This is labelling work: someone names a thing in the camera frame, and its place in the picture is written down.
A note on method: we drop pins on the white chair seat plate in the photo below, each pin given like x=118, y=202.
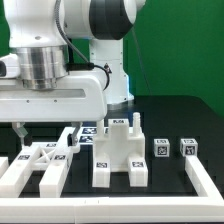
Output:
x=119, y=145

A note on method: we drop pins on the white marker base plate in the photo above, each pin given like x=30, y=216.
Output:
x=85, y=135

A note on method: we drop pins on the white U-shaped obstacle frame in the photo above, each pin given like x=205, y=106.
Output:
x=206, y=206

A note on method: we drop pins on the white chair back frame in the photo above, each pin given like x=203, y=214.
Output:
x=52, y=158

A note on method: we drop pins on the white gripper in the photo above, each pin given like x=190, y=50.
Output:
x=78, y=97

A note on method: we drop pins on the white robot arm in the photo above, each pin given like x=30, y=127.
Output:
x=65, y=60

